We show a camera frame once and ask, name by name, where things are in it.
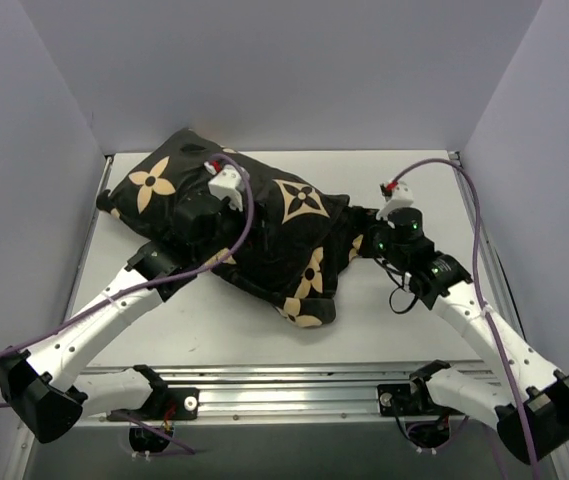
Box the black pillowcase with beige flowers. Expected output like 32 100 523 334
96 129 377 328

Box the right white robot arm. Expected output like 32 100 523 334
362 207 569 464

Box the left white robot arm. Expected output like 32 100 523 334
0 193 255 444

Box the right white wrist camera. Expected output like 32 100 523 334
376 181 414 221

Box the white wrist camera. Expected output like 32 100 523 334
204 161 248 212
376 181 414 221

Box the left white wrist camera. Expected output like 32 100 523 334
204 161 248 212

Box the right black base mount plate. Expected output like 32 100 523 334
376 383 419 417

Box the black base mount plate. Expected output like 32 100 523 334
376 383 419 417
107 387 199 421

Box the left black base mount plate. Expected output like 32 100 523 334
107 387 199 421

